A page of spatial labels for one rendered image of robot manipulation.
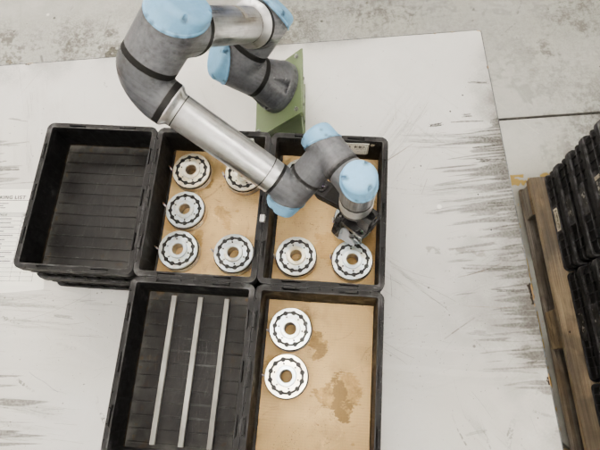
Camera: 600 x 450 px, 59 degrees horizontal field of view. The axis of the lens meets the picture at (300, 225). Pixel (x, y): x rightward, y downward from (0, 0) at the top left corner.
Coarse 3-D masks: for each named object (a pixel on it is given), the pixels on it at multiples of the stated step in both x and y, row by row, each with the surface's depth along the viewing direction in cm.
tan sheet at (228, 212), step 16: (176, 160) 146; (208, 160) 146; (240, 176) 144; (176, 192) 143; (208, 192) 142; (224, 192) 142; (256, 192) 142; (208, 208) 141; (224, 208) 141; (240, 208) 140; (256, 208) 140; (208, 224) 139; (224, 224) 139; (240, 224) 139; (208, 240) 138; (208, 256) 137; (192, 272) 135; (208, 272) 135
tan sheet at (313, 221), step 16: (288, 160) 144; (368, 160) 143; (304, 208) 140; (320, 208) 139; (288, 224) 138; (304, 224) 138; (320, 224) 138; (320, 240) 137; (336, 240) 136; (368, 240) 136; (320, 256) 135; (272, 272) 134; (320, 272) 134
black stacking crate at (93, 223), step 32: (64, 160) 147; (96, 160) 147; (128, 160) 147; (64, 192) 145; (96, 192) 144; (128, 192) 144; (32, 224) 133; (64, 224) 142; (96, 224) 141; (128, 224) 141; (32, 256) 134; (64, 256) 139; (96, 256) 138; (128, 256) 138
